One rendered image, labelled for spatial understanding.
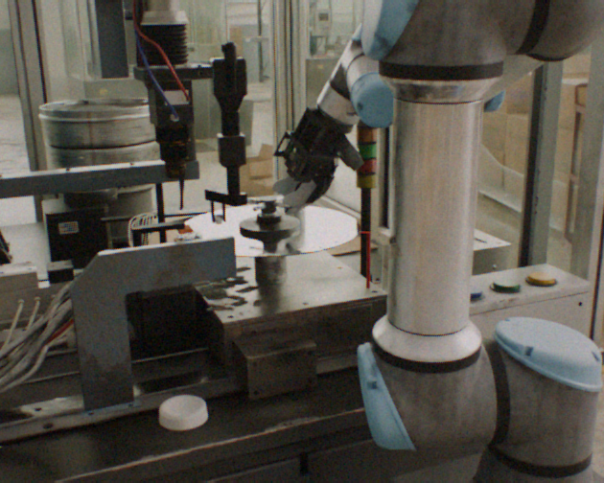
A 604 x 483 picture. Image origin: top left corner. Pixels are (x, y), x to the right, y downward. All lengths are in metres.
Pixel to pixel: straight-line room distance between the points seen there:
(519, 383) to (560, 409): 0.05
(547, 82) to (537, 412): 0.64
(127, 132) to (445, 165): 1.27
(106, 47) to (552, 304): 0.85
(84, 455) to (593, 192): 0.87
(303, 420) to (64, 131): 1.05
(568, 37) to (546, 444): 0.42
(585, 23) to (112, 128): 1.34
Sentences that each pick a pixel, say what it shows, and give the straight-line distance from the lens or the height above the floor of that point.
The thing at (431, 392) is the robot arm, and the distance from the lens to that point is 0.77.
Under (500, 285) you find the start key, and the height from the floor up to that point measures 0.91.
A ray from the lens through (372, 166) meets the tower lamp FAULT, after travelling 1.52.
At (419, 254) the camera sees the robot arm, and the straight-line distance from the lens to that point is 0.72.
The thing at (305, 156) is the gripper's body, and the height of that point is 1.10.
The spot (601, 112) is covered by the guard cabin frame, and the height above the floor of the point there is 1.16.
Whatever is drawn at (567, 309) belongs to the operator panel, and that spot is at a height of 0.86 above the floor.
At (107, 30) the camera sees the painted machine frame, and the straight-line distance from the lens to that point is 1.32.
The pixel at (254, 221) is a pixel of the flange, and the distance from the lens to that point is 1.31.
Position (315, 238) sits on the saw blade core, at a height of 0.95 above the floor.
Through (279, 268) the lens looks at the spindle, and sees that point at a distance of 1.32.
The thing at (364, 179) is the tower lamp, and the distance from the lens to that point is 1.52.
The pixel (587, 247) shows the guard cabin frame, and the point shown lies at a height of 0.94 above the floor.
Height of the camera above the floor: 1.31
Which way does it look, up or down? 17 degrees down
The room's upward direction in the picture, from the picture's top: 1 degrees counter-clockwise
